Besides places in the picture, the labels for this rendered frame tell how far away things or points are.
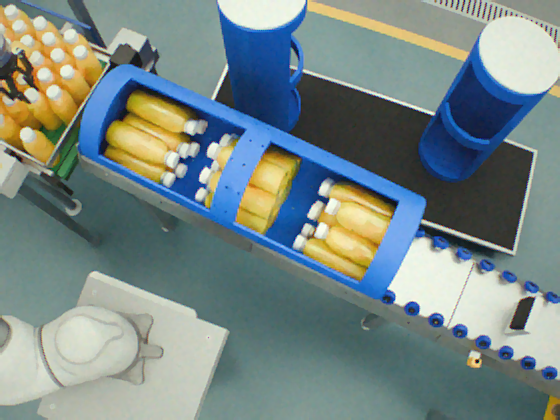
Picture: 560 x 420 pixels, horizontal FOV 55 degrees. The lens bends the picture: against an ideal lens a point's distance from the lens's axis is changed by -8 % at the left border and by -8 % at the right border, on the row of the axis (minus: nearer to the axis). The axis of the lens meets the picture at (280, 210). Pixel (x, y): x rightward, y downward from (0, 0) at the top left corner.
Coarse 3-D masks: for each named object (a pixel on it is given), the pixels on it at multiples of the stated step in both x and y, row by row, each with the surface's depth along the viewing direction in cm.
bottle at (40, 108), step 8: (40, 96) 160; (32, 104) 159; (40, 104) 160; (48, 104) 163; (32, 112) 162; (40, 112) 162; (48, 112) 165; (40, 120) 167; (48, 120) 168; (56, 120) 171; (48, 128) 173; (56, 128) 174
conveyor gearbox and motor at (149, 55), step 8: (120, 32) 189; (128, 32) 189; (136, 32) 189; (120, 40) 188; (128, 40) 188; (136, 40) 188; (144, 40) 188; (112, 48) 187; (136, 48) 187; (144, 48) 190; (152, 48) 204; (144, 56) 193; (152, 56) 199; (144, 64) 196; (152, 64) 199; (152, 72) 205
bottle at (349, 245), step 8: (328, 232) 143; (336, 232) 142; (344, 232) 142; (352, 232) 142; (328, 240) 142; (336, 240) 141; (344, 240) 141; (352, 240) 141; (360, 240) 141; (368, 240) 141; (336, 248) 142; (344, 248) 141; (352, 248) 140; (360, 248) 140; (368, 248) 140; (376, 248) 140; (344, 256) 142; (352, 256) 141; (360, 256) 140; (368, 256) 140; (360, 264) 142; (368, 264) 141
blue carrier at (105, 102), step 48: (96, 96) 142; (192, 96) 146; (96, 144) 145; (240, 144) 138; (288, 144) 141; (192, 192) 161; (240, 192) 137; (384, 192) 137; (288, 240) 157; (384, 240) 132; (384, 288) 136
